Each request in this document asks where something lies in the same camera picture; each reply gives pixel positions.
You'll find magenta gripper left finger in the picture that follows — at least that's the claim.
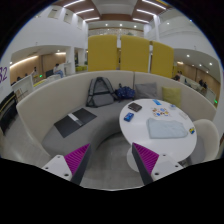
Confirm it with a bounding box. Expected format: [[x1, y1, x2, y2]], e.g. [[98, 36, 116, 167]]
[[41, 143, 92, 186]]

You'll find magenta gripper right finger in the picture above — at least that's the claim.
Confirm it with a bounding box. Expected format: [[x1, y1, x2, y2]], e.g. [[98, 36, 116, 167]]
[[131, 142, 185, 186]]

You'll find light blue folded towel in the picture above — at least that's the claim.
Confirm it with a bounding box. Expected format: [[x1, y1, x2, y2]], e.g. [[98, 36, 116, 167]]
[[146, 118, 188, 139]]

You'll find black open folder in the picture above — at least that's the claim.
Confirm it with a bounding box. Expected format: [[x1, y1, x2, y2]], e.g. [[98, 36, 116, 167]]
[[54, 108, 96, 138]]

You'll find round white table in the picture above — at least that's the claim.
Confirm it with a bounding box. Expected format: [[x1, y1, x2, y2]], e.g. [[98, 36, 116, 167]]
[[119, 99, 197, 162]]

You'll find blue card box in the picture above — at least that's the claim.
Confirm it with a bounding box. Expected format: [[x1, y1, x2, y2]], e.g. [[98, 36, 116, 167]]
[[124, 112, 134, 122]]

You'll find curved beige sofa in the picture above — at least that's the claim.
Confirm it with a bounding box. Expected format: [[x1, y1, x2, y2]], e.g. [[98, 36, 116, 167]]
[[17, 70, 216, 156]]

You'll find black wallet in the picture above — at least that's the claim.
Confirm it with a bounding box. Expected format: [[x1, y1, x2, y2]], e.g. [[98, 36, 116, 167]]
[[128, 103, 142, 112]]

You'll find small yellow blue toy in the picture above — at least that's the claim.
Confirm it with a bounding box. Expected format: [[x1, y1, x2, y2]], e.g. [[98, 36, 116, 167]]
[[189, 127, 195, 134]]

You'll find blue small packet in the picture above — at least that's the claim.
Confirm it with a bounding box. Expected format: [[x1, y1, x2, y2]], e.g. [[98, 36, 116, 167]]
[[153, 99, 161, 105]]

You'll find white flat object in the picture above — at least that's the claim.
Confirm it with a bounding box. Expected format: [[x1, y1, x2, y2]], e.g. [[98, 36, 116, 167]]
[[179, 112, 189, 120]]

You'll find small clear cup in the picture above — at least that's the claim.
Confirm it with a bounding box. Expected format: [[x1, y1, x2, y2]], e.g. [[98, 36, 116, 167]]
[[169, 104, 176, 110]]

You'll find white chair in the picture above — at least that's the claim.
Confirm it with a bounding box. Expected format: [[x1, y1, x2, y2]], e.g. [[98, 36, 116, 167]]
[[187, 119, 220, 165]]

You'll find grey cushion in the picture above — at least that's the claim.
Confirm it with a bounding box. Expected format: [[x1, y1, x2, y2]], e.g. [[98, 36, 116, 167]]
[[135, 82, 157, 99]]

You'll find yellow-green cushion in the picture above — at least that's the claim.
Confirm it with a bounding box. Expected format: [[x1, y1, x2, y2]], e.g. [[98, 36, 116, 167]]
[[162, 87, 181, 107]]

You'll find dark blue bag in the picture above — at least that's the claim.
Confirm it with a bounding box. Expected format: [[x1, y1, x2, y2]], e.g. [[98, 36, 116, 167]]
[[115, 85, 135, 100]]

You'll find grey backpack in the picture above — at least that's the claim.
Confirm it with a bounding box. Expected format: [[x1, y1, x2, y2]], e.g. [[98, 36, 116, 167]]
[[86, 77, 115, 107]]

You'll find seated person in background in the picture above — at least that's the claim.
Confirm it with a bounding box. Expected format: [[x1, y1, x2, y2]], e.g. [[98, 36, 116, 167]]
[[53, 63, 64, 78]]

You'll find right yellow panel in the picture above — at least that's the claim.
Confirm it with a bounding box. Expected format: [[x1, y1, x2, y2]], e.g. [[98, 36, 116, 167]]
[[151, 41, 174, 78]]

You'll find yellow panel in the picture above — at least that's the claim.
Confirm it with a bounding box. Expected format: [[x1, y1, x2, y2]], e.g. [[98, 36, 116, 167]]
[[151, 41, 174, 78], [88, 35, 117, 71], [120, 35, 149, 72]]

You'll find middle yellow panel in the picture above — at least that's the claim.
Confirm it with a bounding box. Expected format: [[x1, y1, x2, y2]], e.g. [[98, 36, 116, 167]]
[[120, 35, 149, 72]]

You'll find left yellow panel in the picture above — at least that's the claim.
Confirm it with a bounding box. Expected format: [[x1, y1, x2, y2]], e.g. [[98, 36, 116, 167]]
[[88, 35, 117, 71]]

